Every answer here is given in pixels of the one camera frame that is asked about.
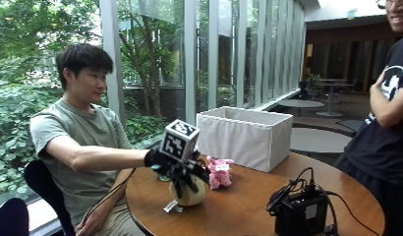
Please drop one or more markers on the beige round soft toy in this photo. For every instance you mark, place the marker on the beige round soft toy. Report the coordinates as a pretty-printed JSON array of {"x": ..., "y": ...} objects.
[{"x": 192, "y": 196}]

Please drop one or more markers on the pink soft toy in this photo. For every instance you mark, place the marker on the pink soft toy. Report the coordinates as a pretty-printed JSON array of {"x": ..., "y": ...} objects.
[{"x": 220, "y": 173}]

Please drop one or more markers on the black chair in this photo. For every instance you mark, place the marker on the black chair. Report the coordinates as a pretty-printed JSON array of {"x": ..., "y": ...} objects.
[{"x": 42, "y": 183}]

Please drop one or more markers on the dark background chair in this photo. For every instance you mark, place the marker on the dark background chair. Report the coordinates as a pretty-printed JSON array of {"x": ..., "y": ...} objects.
[{"x": 305, "y": 90}]

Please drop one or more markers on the white fabric storage box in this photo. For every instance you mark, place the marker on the white fabric storage box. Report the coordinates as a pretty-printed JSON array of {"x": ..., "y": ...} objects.
[{"x": 241, "y": 144}]

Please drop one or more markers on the small grey round table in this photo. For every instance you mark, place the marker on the small grey round table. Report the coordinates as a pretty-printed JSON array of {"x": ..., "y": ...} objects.
[{"x": 301, "y": 103}]

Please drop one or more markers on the large grey round table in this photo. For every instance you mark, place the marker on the large grey round table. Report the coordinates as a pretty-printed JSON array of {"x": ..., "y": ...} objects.
[{"x": 320, "y": 140}]

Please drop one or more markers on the tall round pedestal table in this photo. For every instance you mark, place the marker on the tall round pedestal table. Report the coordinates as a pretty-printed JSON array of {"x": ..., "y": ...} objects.
[{"x": 333, "y": 98}]

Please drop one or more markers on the the person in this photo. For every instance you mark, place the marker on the the person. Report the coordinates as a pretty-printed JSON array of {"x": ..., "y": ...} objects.
[{"x": 79, "y": 131}]

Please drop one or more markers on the dark blue chair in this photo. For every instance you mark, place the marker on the dark blue chair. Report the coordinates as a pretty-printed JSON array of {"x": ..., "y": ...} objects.
[{"x": 10, "y": 218}]

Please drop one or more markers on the white cube with black markers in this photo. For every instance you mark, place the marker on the white cube with black markers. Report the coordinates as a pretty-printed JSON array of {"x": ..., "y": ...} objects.
[{"x": 179, "y": 141}]

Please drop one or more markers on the black electronic box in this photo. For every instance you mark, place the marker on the black electronic box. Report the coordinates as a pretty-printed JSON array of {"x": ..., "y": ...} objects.
[{"x": 300, "y": 214}]

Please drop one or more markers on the potted plant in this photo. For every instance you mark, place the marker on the potted plant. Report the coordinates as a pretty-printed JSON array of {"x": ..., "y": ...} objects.
[{"x": 314, "y": 80}]

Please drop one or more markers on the dark cushioned seat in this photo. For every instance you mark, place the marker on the dark cushioned seat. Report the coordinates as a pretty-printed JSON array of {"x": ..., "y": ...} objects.
[{"x": 350, "y": 124}]

